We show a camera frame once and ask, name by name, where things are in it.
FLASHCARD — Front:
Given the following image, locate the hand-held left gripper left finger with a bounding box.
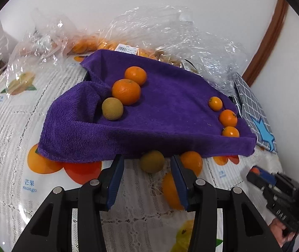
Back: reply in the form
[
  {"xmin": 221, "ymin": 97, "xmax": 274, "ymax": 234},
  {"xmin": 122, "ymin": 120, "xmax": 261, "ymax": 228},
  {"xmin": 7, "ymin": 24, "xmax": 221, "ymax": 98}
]
[{"xmin": 12, "ymin": 154, "xmax": 125, "ymax": 252}]

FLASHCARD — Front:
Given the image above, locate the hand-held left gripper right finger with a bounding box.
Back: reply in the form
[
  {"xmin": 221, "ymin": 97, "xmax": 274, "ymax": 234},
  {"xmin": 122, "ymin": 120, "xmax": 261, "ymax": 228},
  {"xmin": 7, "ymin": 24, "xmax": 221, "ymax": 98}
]
[{"xmin": 171, "ymin": 155, "xmax": 283, "ymax": 252}]

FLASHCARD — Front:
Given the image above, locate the round brown fruit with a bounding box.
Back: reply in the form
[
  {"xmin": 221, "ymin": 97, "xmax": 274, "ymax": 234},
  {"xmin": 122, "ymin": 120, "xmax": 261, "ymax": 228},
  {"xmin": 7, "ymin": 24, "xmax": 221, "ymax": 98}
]
[
  {"xmin": 102, "ymin": 97, "xmax": 124, "ymax": 121},
  {"xmin": 140, "ymin": 150, "xmax": 165, "ymax": 173}
]

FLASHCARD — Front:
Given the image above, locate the pile of bagged oranges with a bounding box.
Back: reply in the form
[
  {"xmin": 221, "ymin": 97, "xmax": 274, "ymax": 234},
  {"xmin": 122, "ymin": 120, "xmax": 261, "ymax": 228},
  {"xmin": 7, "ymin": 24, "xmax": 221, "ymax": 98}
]
[{"xmin": 69, "ymin": 35, "xmax": 160, "ymax": 59}]

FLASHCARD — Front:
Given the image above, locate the blue paper star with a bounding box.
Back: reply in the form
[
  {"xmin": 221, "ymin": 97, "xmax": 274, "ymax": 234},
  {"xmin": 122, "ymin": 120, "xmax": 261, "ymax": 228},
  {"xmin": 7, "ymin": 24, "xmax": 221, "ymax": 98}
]
[{"xmin": 253, "ymin": 117, "xmax": 276, "ymax": 152}]

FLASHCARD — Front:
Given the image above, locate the large clear plastic bag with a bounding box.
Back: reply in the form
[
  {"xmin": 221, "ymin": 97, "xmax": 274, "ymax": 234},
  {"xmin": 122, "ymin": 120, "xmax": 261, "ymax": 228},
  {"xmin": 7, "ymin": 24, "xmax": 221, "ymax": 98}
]
[{"xmin": 97, "ymin": 5, "xmax": 247, "ymax": 96}]

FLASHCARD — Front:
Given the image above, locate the fruit print tablecloth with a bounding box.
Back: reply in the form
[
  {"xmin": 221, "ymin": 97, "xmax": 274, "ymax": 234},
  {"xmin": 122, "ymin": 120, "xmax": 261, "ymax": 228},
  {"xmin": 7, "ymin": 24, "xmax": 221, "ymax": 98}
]
[{"xmin": 0, "ymin": 54, "xmax": 283, "ymax": 252}]

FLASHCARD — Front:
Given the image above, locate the person's right hand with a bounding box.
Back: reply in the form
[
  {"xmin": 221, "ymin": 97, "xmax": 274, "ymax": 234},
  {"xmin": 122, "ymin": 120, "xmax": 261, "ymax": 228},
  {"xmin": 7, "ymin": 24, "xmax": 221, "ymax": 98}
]
[{"xmin": 269, "ymin": 218, "xmax": 297, "ymax": 246}]

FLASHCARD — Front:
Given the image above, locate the purple towel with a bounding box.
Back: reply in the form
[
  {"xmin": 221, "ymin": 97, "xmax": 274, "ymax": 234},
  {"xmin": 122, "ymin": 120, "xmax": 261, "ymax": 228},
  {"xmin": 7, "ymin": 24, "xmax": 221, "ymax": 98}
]
[{"xmin": 37, "ymin": 49, "xmax": 257, "ymax": 164}]

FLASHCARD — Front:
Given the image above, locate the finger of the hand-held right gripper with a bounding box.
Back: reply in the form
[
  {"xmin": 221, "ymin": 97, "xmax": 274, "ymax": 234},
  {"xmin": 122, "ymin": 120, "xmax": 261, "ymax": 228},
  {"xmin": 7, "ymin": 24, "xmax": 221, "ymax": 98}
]
[
  {"xmin": 246, "ymin": 173, "xmax": 271, "ymax": 203},
  {"xmin": 257, "ymin": 167, "xmax": 279, "ymax": 187}
]

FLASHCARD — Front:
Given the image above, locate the pile of small brown fruits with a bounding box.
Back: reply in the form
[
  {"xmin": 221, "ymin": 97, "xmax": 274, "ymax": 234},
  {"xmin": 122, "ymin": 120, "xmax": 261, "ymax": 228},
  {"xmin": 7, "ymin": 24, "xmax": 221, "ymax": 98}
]
[{"xmin": 153, "ymin": 47, "xmax": 189, "ymax": 67}]

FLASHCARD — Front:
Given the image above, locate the small clear plastic bag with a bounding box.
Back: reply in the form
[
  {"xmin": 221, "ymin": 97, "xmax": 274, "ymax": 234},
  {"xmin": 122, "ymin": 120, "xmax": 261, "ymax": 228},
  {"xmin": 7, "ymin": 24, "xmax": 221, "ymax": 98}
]
[{"xmin": 7, "ymin": 8, "xmax": 72, "ymax": 95}]

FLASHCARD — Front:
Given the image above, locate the orange with dark stem mark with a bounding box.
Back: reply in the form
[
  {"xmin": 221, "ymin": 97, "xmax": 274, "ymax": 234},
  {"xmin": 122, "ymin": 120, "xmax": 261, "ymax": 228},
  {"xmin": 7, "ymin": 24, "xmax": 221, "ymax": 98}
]
[{"xmin": 219, "ymin": 109, "xmax": 238, "ymax": 127}]

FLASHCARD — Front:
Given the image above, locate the brown wooden door frame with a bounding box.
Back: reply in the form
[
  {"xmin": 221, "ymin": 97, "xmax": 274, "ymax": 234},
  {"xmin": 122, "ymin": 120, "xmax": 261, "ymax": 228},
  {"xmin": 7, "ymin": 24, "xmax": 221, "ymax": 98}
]
[{"xmin": 242, "ymin": 0, "xmax": 289, "ymax": 88}]

